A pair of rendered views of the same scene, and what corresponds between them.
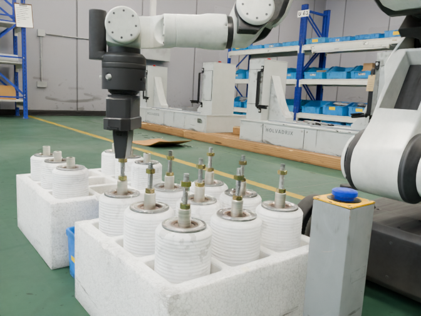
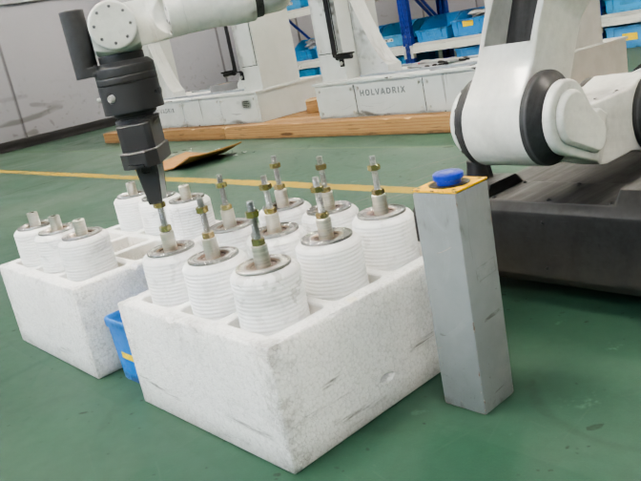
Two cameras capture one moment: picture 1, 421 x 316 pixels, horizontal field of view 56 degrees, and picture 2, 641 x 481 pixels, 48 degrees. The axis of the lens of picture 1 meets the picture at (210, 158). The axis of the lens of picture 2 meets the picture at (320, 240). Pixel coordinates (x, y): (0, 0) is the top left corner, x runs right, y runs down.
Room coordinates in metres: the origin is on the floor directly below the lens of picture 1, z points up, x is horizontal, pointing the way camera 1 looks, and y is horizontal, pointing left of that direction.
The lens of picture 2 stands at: (-0.28, -0.01, 0.53)
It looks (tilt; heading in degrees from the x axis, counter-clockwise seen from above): 16 degrees down; 358
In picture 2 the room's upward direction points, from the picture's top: 11 degrees counter-clockwise
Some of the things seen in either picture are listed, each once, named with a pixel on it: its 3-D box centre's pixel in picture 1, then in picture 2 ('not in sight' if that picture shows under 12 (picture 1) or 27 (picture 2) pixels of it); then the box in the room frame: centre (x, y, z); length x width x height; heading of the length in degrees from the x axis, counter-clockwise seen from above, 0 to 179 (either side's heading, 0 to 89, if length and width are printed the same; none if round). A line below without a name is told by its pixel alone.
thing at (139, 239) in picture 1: (148, 252); (227, 314); (0.73, 0.11, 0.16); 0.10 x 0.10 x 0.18
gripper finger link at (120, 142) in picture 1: (119, 143); (150, 184); (0.80, 0.19, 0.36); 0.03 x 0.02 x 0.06; 86
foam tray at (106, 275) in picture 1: (195, 272); (295, 325); (0.81, 0.02, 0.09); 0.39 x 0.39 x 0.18; 38
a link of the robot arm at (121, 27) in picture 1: (117, 40); (109, 46); (0.82, 0.20, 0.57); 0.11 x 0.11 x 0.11; 9
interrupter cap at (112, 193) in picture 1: (122, 194); (171, 249); (0.83, 0.19, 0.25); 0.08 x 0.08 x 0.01
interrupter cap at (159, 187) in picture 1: (168, 187); (230, 226); (0.90, 0.09, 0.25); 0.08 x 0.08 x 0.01
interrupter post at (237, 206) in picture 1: (237, 208); (324, 228); (0.71, -0.05, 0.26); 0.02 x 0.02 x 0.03
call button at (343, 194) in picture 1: (344, 195); (448, 178); (0.63, -0.22, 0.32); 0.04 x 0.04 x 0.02
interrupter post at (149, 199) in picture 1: (149, 200); (211, 248); (0.73, 0.11, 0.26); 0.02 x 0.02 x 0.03
